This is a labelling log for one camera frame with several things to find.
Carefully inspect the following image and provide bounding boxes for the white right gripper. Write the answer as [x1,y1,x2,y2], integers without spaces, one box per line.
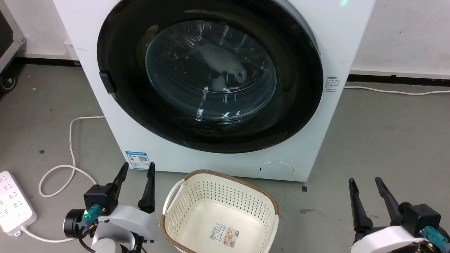
[348,177,426,253]

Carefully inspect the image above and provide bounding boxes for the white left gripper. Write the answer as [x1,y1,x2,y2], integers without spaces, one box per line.
[98,162,161,244]

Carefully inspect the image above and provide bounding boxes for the white front-load washing machine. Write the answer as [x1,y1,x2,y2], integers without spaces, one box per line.
[53,0,377,182]

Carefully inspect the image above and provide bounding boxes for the black round washer door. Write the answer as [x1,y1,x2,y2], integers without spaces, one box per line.
[97,0,324,154]

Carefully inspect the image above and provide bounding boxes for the blue energy label sticker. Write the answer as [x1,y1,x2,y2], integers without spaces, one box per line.
[125,151,150,171]

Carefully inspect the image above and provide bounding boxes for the green left gripper connector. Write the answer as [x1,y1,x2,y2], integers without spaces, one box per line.
[82,205,103,222]

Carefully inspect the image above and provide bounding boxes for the green gripper connector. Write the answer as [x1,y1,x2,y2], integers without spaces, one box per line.
[82,205,103,222]
[423,226,449,248]

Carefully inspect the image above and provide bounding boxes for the green right gripper connector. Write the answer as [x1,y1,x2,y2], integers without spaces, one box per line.
[423,226,449,248]

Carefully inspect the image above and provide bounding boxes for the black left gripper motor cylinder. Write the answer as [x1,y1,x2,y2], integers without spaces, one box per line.
[64,209,87,238]

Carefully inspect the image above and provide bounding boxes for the cream perforated laundry basket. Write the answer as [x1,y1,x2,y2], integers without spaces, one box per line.
[160,169,280,253]

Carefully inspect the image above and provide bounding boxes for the paper label inside basket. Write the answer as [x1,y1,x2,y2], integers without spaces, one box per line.
[210,223,240,245]

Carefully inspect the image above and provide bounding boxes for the round white filter cover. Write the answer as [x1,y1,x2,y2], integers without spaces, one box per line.
[257,161,294,179]

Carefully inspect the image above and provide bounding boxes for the white power strip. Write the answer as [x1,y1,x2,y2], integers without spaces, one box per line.
[0,171,38,237]

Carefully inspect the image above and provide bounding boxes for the small printed text sticker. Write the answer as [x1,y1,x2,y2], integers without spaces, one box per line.
[325,74,340,95]

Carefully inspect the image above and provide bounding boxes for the grey wheeled cart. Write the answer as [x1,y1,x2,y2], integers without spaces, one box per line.
[0,10,27,94]

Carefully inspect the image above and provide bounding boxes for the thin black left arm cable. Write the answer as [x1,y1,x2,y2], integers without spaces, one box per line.
[78,222,97,253]

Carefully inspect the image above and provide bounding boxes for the long white looped cable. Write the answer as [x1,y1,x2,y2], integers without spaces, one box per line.
[38,116,106,198]

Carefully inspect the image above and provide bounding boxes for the black washer door handle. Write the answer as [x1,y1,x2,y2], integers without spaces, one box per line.
[99,71,117,95]

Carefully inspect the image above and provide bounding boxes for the white power strip cable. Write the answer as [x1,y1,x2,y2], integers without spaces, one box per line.
[20,227,76,244]

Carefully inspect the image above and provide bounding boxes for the white cable along wall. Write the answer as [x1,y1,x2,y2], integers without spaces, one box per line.
[343,85,450,96]

